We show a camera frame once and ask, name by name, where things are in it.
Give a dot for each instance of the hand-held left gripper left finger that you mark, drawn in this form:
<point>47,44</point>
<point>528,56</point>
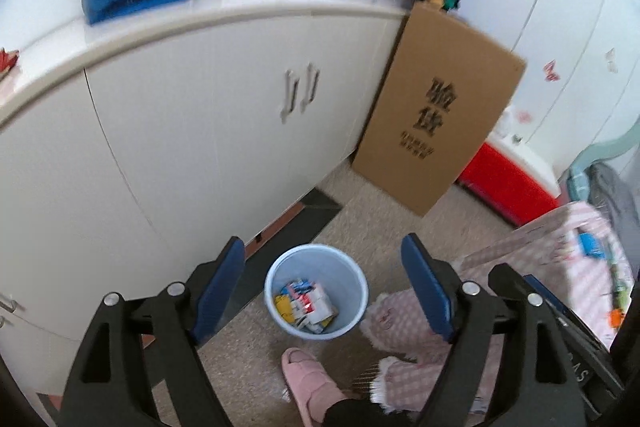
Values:
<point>220,287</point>

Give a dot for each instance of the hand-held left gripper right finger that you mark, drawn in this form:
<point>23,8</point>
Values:
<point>425,287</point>

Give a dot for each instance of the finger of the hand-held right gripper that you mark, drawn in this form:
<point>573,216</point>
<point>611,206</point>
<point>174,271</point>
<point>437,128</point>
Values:
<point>547,294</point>

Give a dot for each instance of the orange bottle cap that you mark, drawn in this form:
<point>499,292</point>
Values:
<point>616,318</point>

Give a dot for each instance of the blue snack wrapper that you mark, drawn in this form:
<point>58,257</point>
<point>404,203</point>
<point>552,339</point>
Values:
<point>591,246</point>

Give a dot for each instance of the green wrapper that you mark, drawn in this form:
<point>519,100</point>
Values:
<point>619,287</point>

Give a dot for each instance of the light blue trash bin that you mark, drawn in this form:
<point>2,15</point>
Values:
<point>350,287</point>

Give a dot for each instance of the pile of colourful wrappers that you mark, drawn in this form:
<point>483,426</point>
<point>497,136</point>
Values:
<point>307,304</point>

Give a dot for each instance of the grey blanket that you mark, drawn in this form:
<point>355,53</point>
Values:
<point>617,207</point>

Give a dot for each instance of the red storage box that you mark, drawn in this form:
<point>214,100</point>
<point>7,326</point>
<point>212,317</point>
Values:
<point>505,187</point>

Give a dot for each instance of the pink slipper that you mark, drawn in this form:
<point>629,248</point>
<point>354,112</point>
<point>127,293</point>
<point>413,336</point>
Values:
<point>310,382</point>

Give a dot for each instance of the tall cardboard box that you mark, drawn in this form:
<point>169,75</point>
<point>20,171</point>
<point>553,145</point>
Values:
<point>395,147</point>

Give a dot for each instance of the cream low cabinet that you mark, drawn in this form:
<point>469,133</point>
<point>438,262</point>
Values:
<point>150,157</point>

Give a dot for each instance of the small black white clip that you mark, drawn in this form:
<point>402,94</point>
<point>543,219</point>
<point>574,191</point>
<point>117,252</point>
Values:
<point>516,139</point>

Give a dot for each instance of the white plastic bag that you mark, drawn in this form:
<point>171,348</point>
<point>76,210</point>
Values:
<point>505,124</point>

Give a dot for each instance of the pink butterfly sticker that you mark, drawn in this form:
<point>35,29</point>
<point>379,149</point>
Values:
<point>523,116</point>

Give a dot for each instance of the red butterfly sticker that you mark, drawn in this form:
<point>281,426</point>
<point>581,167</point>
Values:
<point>551,71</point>

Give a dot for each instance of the beige butterfly sticker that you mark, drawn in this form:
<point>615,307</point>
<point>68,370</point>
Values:
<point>611,58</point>

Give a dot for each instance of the red snack packet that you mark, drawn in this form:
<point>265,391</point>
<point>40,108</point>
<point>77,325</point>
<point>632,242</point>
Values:
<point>7,61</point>

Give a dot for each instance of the mint bunk bed frame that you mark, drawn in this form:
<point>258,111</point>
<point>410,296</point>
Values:
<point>605,149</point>

